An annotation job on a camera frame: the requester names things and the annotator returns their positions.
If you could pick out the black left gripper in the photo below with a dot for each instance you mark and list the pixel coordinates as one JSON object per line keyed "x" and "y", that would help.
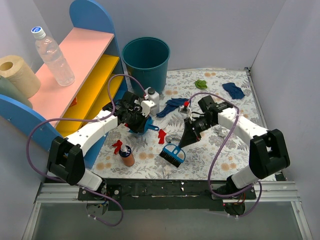
{"x": 139, "y": 124}

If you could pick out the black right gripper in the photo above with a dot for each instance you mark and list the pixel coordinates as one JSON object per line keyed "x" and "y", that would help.
{"x": 194, "y": 128}

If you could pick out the blue plastic dustpan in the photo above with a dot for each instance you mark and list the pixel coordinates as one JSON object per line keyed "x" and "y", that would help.
{"x": 148, "y": 126}

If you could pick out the blue hand brush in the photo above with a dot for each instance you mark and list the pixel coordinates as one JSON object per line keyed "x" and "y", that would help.
{"x": 173, "y": 154}

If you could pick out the long dark blue paper scrap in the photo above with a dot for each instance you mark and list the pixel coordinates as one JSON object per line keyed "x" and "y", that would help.
{"x": 171, "y": 105}

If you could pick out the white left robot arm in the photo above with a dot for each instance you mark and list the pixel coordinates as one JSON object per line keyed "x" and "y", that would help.
{"x": 66, "y": 156}

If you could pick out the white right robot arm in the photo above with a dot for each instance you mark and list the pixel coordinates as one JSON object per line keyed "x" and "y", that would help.
{"x": 267, "y": 148}

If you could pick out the red paper scrap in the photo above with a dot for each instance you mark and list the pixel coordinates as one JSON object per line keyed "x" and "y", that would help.
{"x": 161, "y": 136}
{"x": 117, "y": 146}

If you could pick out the orange spray bottle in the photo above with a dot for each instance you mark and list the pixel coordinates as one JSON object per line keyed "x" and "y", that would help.
{"x": 126, "y": 155}

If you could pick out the small white paper scrap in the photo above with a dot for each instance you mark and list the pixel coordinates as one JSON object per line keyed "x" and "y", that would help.
{"x": 167, "y": 171}

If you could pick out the blue pink yellow shelf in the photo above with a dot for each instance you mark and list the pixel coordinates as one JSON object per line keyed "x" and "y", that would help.
{"x": 92, "y": 52}

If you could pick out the green crumpled paper scrap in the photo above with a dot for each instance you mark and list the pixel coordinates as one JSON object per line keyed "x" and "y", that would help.
{"x": 201, "y": 84}

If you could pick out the teal plastic waste bin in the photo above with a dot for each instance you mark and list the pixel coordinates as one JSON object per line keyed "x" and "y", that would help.
{"x": 146, "y": 59}

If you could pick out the clear plastic water bottle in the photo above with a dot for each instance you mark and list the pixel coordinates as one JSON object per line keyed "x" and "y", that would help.
{"x": 51, "y": 54}

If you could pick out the beige paper towel roll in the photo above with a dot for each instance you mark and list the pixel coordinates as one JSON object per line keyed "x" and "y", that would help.
{"x": 16, "y": 70}

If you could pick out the grey green roll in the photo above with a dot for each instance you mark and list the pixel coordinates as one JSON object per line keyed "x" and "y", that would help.
{"x": 9, "y": 90}

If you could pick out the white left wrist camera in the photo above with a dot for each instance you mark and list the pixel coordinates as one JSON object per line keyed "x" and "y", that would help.
{"x": 146, "y": 106}

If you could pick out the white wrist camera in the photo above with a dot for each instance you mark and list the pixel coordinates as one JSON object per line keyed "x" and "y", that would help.
{"x": 185, "y": 109}
{"x": 146, "y": 106}

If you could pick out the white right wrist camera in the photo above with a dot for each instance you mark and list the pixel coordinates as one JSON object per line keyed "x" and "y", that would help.
{"x": 185, "y": 109}

